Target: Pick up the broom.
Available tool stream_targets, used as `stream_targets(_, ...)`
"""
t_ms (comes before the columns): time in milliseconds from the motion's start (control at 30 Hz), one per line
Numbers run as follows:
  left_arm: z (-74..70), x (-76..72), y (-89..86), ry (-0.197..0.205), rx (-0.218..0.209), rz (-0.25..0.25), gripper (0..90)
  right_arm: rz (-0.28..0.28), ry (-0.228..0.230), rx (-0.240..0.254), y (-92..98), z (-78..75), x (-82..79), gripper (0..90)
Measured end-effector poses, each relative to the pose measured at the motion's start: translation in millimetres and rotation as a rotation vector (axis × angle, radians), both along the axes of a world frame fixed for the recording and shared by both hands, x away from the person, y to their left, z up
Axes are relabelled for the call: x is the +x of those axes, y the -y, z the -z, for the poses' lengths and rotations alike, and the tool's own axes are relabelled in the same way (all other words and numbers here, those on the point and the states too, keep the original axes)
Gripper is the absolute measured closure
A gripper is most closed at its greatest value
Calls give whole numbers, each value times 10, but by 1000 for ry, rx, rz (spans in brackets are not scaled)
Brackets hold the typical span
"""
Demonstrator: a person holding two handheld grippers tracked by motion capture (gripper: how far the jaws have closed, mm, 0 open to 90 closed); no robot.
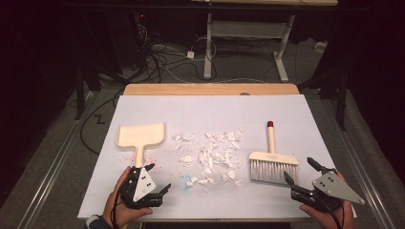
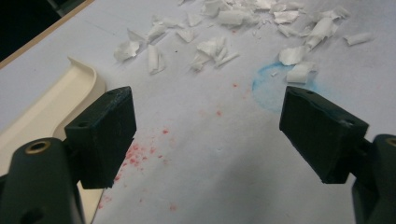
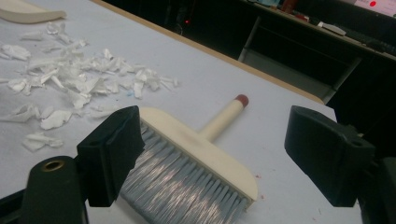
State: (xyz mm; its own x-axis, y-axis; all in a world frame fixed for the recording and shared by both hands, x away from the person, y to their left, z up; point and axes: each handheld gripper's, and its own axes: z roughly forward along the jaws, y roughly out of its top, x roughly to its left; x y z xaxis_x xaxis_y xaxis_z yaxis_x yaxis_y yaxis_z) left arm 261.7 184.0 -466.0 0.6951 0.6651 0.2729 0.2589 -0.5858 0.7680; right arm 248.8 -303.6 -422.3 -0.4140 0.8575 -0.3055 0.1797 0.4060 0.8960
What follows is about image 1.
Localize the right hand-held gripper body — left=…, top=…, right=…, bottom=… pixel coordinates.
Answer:
left=289, top=171, right=366, bottom=213

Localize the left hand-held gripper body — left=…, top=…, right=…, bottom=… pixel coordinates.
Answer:
left=118, top=166, right=163, bottom=210

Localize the cream brush with red cap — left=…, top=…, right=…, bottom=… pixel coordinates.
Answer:
left=248, top=120, right=300, bottom=185

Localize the pile of white paper scraps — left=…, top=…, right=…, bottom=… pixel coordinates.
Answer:
left=171, top=128, right=246, bottom=194

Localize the person's right hand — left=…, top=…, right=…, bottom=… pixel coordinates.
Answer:
left=299, top=200, right=355, bottom=229

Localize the person's left hand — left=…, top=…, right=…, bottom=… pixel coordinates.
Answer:
left=102, top=166, right=153, bottom=228

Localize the cream plastic dustpan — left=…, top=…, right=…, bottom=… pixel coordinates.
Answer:
left=115, top=122, right=166, bottom=169

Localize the black metal stand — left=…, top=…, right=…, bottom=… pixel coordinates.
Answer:
left=299, top=68, right=349, bottom=132

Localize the white foam board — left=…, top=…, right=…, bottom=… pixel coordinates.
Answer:
left=76, top=94, right=358, bottom=221

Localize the dark curtain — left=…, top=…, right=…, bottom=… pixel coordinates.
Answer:
left=0, top=0, right=80, bottom=204
left=347, top=0, right=405, bottom=179

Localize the black device with red light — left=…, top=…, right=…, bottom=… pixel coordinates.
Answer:
left=133, top=11, right=150, bottom=66

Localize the white-legged desk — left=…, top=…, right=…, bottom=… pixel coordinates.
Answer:
left=190, top=0, right=338, bottom=83

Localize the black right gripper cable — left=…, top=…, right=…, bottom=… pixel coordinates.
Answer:
left=318, top=197, right=346, bottom=229

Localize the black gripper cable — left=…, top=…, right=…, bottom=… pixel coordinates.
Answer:
left=318, top=197, right=346, bottom=229
left=109, top=176, right=133, bottom=229

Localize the aluminium floor rail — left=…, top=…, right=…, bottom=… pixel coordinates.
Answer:
left=304, top=90, right=397, bottom=229
left=13, top=90, right=99, bottom=229

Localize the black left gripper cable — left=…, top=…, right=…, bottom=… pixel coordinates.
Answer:
left=109, top=176, right=133, bottom=229

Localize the long black floor cable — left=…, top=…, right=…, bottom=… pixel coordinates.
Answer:
left=79, top=92, right=125, bottom=156

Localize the tangle of black cables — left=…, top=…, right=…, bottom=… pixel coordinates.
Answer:
left=137, top=25, right=218, bottom=84

